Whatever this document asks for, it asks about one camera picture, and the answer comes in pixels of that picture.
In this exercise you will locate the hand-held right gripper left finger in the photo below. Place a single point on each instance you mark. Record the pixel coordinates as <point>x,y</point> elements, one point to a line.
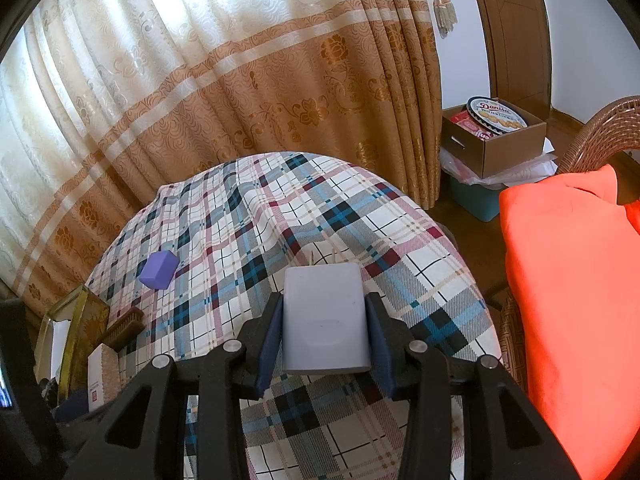
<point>272,342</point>

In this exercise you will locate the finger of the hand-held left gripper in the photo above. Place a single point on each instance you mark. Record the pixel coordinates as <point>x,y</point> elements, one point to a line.
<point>77,406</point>

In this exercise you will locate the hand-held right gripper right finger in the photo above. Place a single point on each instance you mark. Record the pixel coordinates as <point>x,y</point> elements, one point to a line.
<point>380,347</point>

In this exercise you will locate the white charger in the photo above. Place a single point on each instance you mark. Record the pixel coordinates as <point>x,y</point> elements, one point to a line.
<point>325,320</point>

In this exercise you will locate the gold tin box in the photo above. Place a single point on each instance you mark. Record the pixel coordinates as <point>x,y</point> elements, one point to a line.
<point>82,320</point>

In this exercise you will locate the small white box red label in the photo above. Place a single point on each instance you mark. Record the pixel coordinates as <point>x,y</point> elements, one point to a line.
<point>102,375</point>

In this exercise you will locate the small brown wooden block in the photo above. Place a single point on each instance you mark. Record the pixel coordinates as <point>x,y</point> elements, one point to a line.
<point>125,330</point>

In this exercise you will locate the purple block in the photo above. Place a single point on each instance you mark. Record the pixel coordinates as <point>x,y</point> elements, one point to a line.
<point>159,270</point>

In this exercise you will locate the plaid tablecloth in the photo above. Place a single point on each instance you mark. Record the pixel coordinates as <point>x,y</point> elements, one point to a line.
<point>300,210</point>

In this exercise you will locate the blue plastic bin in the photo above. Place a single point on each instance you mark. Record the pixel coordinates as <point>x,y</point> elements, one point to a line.
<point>472,200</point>

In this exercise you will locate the orange cloth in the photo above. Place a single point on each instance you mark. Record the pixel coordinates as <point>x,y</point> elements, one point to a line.
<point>575,285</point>

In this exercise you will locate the white plastic bag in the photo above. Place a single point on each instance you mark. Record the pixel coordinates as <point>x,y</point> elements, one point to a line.
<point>525,172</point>

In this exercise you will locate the cardboard box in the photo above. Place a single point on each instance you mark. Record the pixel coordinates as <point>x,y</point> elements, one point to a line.
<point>510,152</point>

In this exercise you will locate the red snack packet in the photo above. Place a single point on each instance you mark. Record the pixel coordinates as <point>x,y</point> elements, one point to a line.
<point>462,122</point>

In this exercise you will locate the round blue cookie tin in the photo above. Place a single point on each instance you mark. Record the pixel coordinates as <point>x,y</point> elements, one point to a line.
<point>495,114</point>

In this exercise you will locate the beige floral curtain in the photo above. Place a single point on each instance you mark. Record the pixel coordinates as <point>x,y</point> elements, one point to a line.
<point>225,85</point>

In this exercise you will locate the wicker chair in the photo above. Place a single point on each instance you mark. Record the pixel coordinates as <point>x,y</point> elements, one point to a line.
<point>600,130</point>

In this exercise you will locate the wooden door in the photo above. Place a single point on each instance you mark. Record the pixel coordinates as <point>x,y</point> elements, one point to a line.
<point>515,45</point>

